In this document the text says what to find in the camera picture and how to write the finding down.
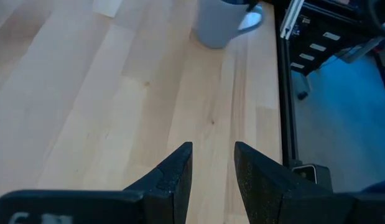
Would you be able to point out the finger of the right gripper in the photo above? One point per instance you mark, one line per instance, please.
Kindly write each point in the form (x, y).
(252, 5)

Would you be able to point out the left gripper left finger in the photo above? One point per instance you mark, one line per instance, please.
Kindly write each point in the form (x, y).
(161, 202)

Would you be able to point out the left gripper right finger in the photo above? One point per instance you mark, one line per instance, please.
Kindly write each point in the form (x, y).
(273, 199)

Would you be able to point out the pale grey ceramic mug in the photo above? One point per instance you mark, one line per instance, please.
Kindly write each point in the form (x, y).
(217, 25)

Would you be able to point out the silver aluminium extrusion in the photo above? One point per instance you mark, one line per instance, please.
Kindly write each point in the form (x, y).
(291, 18)

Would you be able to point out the black box with white labels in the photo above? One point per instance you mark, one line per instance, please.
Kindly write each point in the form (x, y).
(329, 46)

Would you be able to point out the grey metal leg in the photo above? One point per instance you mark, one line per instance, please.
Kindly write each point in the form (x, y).
(360, 49)

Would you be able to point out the black corner bracket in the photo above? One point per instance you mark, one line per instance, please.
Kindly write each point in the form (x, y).
(316, 174)

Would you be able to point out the black table frame rail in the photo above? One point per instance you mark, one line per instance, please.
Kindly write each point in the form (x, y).
(287, 109)

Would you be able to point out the black frame foot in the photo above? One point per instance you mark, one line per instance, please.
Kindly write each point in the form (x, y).
(302, 87)

